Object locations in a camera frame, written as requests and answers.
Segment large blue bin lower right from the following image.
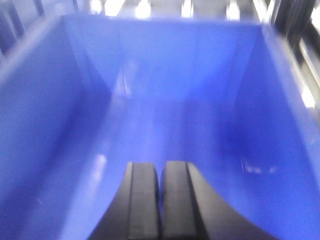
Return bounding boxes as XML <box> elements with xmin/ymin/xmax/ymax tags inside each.
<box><xmin>0</xmin><ymin>14</ymin><xmax>320</xmax><ymax>240</ymax></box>

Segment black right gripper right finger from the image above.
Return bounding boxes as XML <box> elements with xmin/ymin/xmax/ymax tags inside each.
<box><xmin>162</xmin><ymin>161</ymin><xmax>274</xmax><ymax>240</ymax></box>

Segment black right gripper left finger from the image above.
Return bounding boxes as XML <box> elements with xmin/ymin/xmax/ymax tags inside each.
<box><xmin>91</xmin><ymin>162</ymin><xmax>160</xmax><ymax>240</ymax></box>

